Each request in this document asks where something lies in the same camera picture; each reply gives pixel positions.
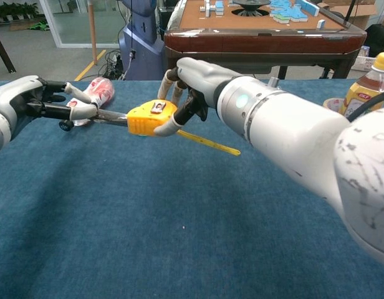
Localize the brown mahjong table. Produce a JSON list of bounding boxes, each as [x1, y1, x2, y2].
[[163, 0, 367, 81]]

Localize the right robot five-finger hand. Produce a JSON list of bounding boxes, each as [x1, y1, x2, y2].
[[154, 57, 239, 138]]

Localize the black table leg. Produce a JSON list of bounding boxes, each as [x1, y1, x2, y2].
[[0, 26, 17, 74]]

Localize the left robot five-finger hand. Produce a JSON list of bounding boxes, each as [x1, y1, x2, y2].
[[0, 75, 99, 125]]

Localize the white plastic basket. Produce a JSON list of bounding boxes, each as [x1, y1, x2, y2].
[[355, 45, 378, 72]]

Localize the glass door white frame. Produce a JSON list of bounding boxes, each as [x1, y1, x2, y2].
[[39, 0, 124, 49]]

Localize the black cable bundle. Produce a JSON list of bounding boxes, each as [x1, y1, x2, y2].
[[98, 49, 129, 81]]

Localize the yellow tape measure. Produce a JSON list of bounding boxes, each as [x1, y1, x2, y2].
[[94, 99, 241, 156]]

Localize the cardboard box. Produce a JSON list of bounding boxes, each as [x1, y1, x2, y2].
[[322, 0, 378, 31]]

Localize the blue felt table cover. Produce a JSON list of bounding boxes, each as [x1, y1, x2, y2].
[[0, 79, 384, 299]]

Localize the green potted plants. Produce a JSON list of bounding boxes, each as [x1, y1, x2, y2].
[[0, 1, 40, 22]]

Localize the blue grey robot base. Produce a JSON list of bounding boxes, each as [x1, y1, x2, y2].
[[118, 0, 165, 81]]

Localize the black chair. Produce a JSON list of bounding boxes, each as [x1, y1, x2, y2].
[[365, 24, 384, 59]]

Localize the stacked blue white mahjong tiles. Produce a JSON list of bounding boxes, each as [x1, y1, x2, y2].
[[204, 0, 226, 16]]

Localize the heap of blue mahjong tiles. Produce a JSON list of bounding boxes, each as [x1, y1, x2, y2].
[[269, 0, 320, 24]]

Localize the wooden pole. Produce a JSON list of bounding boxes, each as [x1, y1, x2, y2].
[[87, 0, 98, 65]]

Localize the plastic bottle white red label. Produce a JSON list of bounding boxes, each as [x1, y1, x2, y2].
[[58, 77, 115, 132]]

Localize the tea bottle yellow cap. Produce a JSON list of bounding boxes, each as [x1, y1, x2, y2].
[[341, 52, 384, 118]]

